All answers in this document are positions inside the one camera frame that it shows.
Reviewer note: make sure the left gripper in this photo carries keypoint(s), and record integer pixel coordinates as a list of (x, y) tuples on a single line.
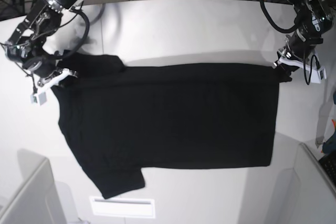
[(297, 47)]

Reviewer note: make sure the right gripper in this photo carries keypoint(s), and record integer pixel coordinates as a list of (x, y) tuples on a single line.
[(46, 68)]

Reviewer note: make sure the black T-shirt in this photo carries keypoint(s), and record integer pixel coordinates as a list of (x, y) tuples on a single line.
[(118, 119)]

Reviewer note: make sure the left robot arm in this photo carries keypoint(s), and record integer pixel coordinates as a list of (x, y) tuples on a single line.
[(313, 19)]

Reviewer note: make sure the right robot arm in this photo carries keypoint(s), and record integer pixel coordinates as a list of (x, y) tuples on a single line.
[(25, 45)]

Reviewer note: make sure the blue orange object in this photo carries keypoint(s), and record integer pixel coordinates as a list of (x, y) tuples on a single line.
[(329, 146)]

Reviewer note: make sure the black keyboard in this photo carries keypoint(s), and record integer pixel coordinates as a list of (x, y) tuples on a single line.
[(328, 165)]

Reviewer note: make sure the grey partition panel left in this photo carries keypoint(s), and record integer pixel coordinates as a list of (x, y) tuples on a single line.
[(36, 200)]

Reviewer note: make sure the grey partition panel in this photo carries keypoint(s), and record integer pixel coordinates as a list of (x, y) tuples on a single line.
[(316, 198), (36, 200)]

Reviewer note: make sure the grey partition panel right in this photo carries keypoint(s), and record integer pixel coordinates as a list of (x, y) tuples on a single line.
[(316, 198)]

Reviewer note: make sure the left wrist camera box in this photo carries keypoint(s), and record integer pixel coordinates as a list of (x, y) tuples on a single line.
[(318, 75)]

